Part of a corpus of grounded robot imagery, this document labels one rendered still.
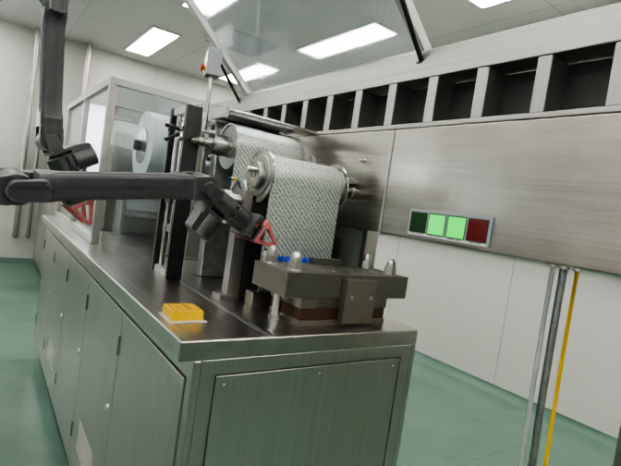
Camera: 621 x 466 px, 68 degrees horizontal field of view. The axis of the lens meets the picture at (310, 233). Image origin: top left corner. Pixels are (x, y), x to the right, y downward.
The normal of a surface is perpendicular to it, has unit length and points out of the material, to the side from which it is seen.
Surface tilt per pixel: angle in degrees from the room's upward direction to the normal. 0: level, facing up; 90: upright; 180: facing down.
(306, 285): 90
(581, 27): 90
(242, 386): 90
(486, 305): 90
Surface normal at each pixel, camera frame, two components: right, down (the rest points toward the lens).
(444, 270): -0.81, -0.09
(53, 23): 0.61, 0.29
